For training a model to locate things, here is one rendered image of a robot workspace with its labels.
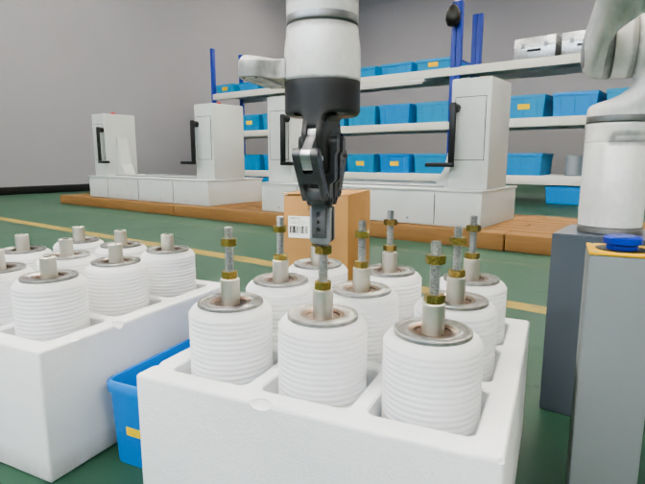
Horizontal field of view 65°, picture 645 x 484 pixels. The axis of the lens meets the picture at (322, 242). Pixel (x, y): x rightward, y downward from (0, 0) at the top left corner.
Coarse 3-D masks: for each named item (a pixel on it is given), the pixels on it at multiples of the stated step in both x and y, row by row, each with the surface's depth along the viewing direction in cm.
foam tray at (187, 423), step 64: (512, 320) 75; (192, 384) 53; (256, 384) 53; (512, 384) 53; (192, 448) 54; (256, 448) 50; (320, 448) 47; (384, 448) 44; (448, 448) 42; (512, 448) 50
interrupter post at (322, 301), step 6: (318, 294) 52; (324, 294) 52; (330, 294) 52; (318, 300) 52; (324, 300) 52; (330, 300) 53; (318, 306) 52; (324, 306) 52; (330, 306) 53; (318, 312) 52; (324, 312) 52; (330, 312) 53; (318, 318) 53; (324, 318) 52; (330, 318) 53
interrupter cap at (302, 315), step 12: (288, 312) 54; (300, 312) 54; (312, 312) 55; (336, 312) 55; (348, 312) 54; (300, 324) 51; (312, 324) 50; (324, 324) 50; (336, 324) 50; (348, 324) 51
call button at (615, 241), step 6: (606, 234) 58; (612, 234) 58; (618, 234) 58; (624, 234) 58; (630, 234) 58; (606, 240) 57; (612, 240) 57; (618, 240) 56; (624, 240) 56; (630, 240) 56; (636, 240) 56; (642, 240) 56; (606, 246) 58; (612, 246) 57; (618, 246) 56; (624, 246) 56; (630, 246) 56; (636, 246) 56
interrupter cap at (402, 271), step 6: (378, 264) 78; (372, 270) 74; (378, 270) 76; (396, 270) 76; (402, 270) 75; (408, 270) 74; (414, 270) 74; (378, 276) 71; (384, 276) 71; (390, 276) 71; (396, 276) 71; (402, 276) 71; (408, 276) 72
